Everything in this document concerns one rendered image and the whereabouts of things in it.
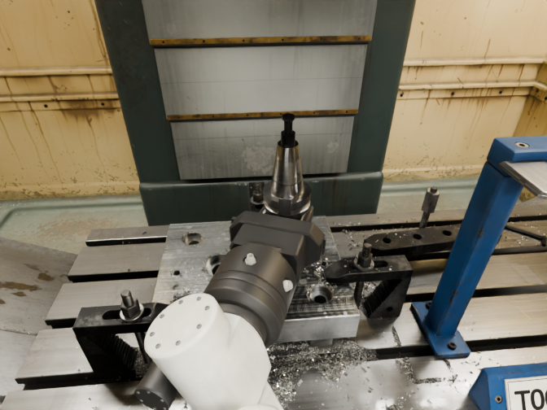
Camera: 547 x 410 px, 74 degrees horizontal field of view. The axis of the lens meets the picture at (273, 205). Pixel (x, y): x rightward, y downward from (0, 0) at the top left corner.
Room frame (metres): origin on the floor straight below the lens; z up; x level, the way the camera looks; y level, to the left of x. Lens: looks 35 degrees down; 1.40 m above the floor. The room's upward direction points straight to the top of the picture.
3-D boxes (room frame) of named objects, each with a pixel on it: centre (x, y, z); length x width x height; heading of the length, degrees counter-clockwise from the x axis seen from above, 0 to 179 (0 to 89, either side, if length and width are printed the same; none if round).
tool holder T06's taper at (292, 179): (0.40, -0.02, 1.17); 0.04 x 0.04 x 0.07
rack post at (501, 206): (0.36, -0.26, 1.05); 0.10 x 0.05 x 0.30; 5
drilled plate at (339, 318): (0.42, 0.04, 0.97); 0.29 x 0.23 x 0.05; 95
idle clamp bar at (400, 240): (0.52, -0.30, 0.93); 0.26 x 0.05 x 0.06; 100
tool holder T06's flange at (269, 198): (0.40, -0.02, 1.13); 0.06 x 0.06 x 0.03
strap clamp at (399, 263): (0.40, -0.14, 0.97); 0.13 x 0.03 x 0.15; 95
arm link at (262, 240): (0.31, 0.01, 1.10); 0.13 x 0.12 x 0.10; 73
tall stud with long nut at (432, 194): (0.58, -0.31, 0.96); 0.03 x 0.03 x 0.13
